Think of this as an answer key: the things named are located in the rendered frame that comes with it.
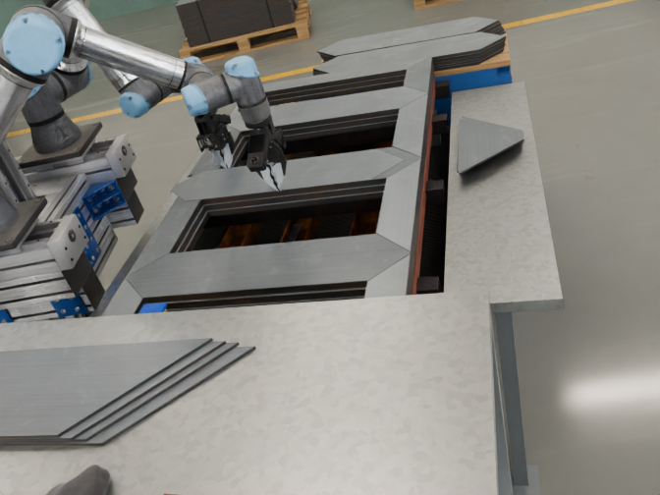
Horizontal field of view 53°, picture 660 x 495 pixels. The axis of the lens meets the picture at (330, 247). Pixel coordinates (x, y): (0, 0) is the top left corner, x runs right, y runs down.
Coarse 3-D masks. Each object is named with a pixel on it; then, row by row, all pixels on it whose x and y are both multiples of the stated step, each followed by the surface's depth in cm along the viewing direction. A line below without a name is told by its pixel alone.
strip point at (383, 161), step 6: (378, 150) 195; (378, 156) 192; (384, 156) 191; (390, 156) 190; (396, 156) 189; (378, 162) 189; (384, 162) 188; (390, 162) 187; (396, 162) 187; (372, 168) 187; (378, 168) 186; (384, 168) 185; (390, 168) 185; (372, 174) 184; (378, 174) 183
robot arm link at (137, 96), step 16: (48, 0) 173; (64, 0) 173; (80, 0) 176; (80, 16) 175; (96, 64) 182; (112, 80) 182; (128, 80) 182; (144, 80) 188; (128, 96) 181; (144, 96) 184; (160, 96) 189; (128, 112) 184; (144, 112) 186
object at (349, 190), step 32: (288, 96) 256; (320, 96) 253; (288, 128) 227; (320, 128) 224; (352, 128) 221; (288, 192) 189; (320, 192) 186; (352, 192) 185; (192, 224) 188; (416, 224) 165; (288, 288) 151; (320, 288) 149; (352, 288) 148
